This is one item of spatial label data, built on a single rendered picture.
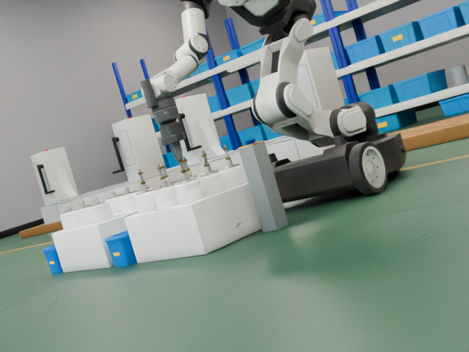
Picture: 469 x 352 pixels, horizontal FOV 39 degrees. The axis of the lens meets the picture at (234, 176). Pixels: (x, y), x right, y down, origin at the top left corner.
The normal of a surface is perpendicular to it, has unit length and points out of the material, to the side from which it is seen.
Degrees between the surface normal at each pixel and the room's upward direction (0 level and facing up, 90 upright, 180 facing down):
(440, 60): 90
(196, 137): 90
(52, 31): 90
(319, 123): 90
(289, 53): 113
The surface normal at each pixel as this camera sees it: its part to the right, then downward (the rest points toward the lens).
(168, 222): -0.66, 0.23
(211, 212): 0.70, -0.17
